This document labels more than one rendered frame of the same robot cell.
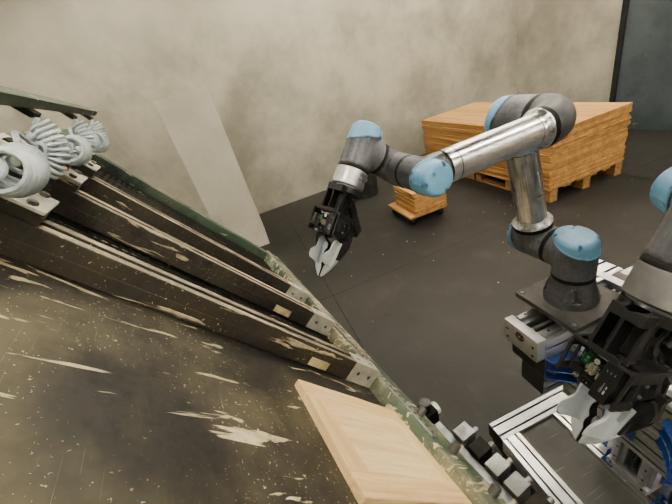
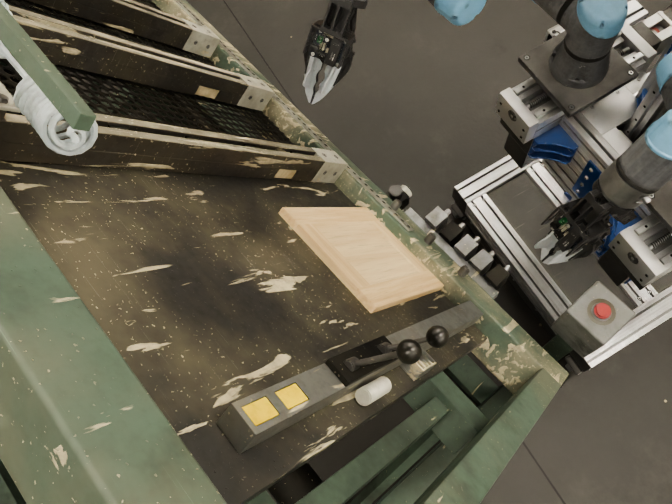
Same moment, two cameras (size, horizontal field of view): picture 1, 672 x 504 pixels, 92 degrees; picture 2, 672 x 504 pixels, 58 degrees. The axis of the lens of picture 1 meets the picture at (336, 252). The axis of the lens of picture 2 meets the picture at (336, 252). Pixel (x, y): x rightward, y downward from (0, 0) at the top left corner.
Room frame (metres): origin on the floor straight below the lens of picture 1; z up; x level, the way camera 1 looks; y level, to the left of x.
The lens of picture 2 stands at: (-0.03, 0.15, 2.43)
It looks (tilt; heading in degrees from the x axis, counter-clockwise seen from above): 69 degrees down; 355
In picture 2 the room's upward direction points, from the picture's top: 16 degrees counter-clockwise
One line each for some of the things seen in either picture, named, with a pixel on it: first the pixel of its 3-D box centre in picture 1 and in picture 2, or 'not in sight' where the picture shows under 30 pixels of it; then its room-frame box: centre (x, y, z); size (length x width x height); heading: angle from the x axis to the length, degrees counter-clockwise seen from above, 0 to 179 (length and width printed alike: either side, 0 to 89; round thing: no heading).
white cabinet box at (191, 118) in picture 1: (219, 176); not in sight; (4.49, 1.20, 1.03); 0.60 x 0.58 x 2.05; 10
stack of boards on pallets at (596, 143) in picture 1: (503, 142); not in sight; (4.37, -2.68, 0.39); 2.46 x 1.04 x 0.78; 10
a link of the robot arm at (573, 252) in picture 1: (572, 251); (595, 19); (0.77, -0.69, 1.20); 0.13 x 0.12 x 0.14; 13
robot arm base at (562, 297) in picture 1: (571, 283); (583, 52); (0.76, -0.69, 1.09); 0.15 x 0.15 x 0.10
